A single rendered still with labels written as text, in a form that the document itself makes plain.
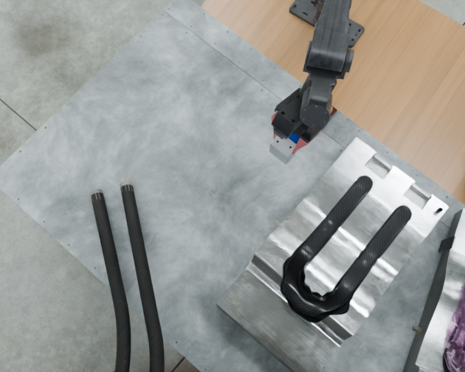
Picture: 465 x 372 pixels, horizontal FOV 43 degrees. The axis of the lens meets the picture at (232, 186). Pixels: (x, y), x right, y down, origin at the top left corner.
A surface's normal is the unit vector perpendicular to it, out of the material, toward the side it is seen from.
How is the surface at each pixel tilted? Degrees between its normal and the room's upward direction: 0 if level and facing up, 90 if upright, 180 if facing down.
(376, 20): 0
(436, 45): 0
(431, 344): 9
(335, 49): 14
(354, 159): 0
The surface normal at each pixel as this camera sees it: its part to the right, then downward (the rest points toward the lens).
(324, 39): -0.05, -0.07
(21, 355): 0.00, -0.30
